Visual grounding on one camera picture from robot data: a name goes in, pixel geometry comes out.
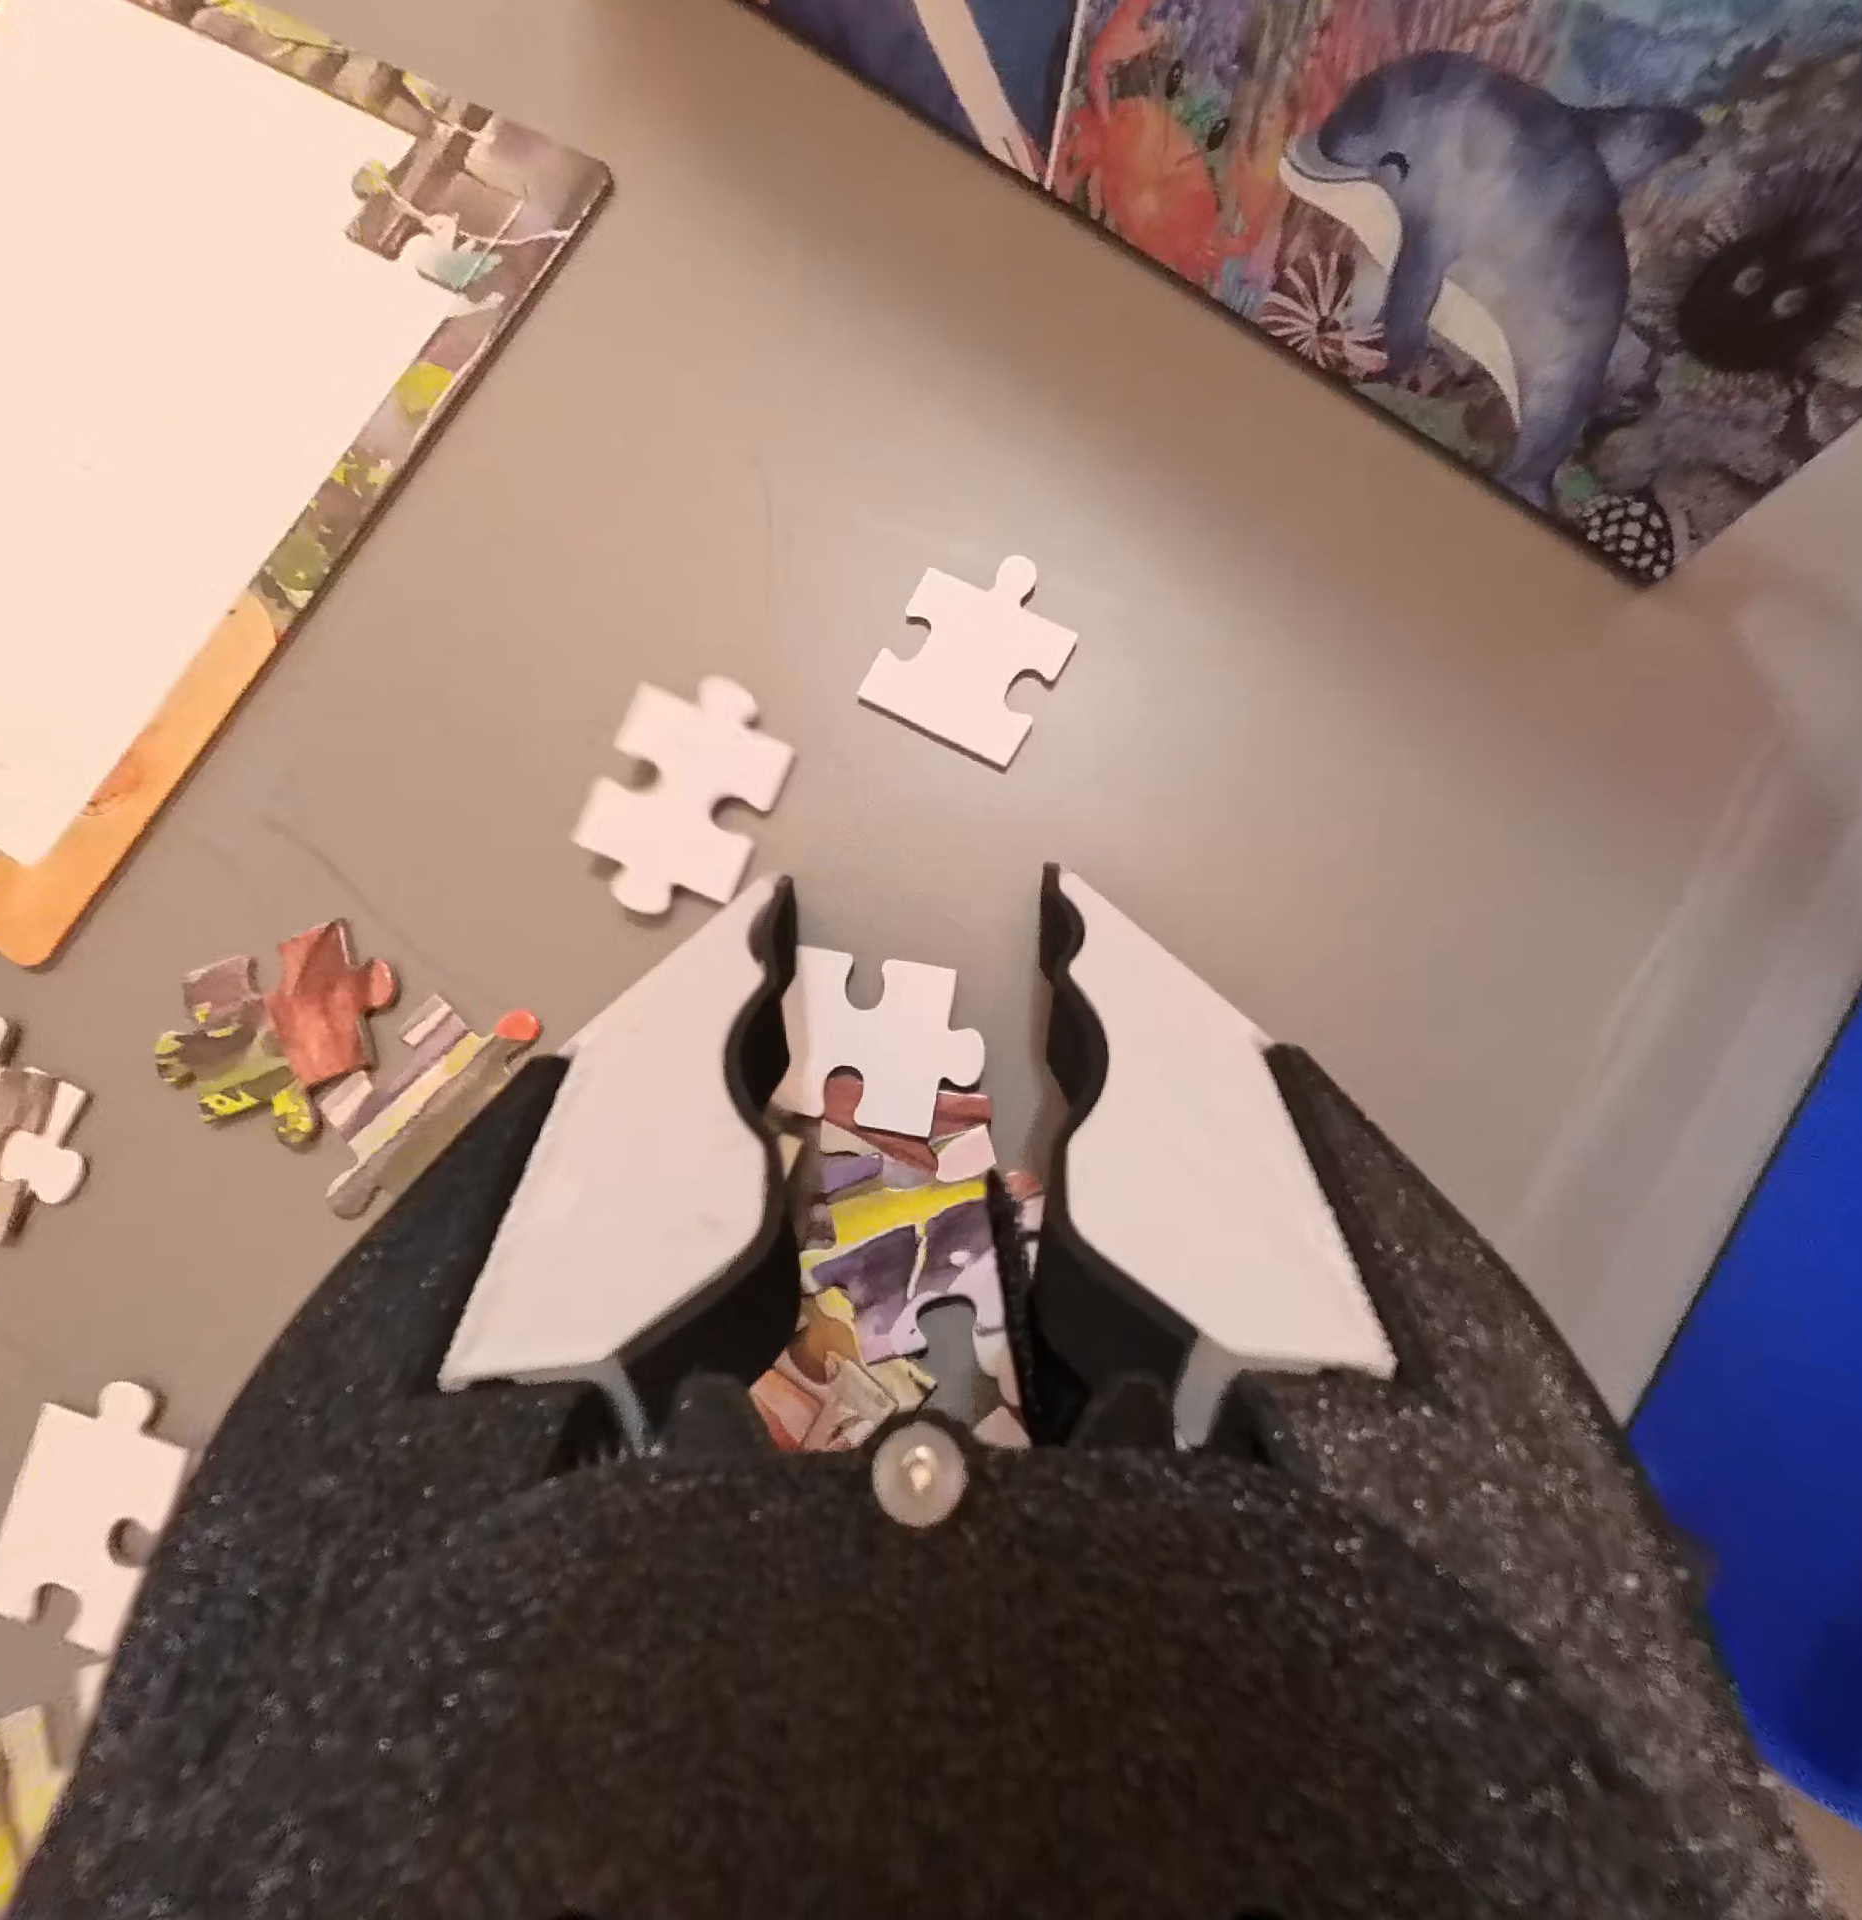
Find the printed puzzle box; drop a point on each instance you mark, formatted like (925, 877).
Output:
(1471, 227)

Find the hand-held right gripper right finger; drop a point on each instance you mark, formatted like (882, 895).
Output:
(1217, 1199)

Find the green and brown puzzle piece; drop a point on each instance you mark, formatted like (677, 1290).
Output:
(323, 1006)

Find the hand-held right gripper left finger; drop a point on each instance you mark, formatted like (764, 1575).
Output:
(630, 1199)

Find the grey desk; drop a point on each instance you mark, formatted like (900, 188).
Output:
(1170, 751)

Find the pile of puzzle pieces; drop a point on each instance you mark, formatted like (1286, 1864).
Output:
(677, 795)

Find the white-backed yellow-green puzzle piece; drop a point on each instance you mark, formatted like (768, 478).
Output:
(871, 1036)

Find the cardboard puzzle frame tray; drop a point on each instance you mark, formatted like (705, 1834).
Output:
(150, 449)

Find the blue plastic bin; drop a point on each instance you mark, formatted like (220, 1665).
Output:
(1772, 1351)

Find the white-backed grey corner puzzle piece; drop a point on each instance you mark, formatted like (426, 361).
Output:
(420, 210)

